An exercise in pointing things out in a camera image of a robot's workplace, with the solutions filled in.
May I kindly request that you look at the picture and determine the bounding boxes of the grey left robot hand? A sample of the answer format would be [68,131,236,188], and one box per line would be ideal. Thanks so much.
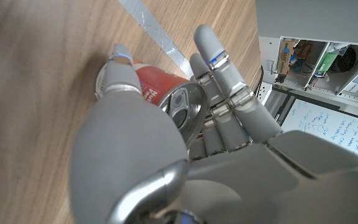
[68,24,358,224]

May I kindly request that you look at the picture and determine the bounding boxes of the red and white soup can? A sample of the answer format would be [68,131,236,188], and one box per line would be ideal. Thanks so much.
[94,60,208,150]

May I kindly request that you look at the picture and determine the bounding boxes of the grey tape outline on table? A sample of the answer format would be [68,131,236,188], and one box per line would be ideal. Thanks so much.
[116,0,196,78]

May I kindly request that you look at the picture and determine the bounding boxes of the brown cardboard box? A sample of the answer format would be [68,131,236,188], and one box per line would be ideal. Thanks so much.
[277,38,296,76]

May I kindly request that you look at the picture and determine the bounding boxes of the white whiteboard with writing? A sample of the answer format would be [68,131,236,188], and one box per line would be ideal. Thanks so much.
[280,98,358,161]

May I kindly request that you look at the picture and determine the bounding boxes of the white shelf cabinet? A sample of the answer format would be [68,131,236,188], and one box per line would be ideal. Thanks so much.
[255,0,358,114]

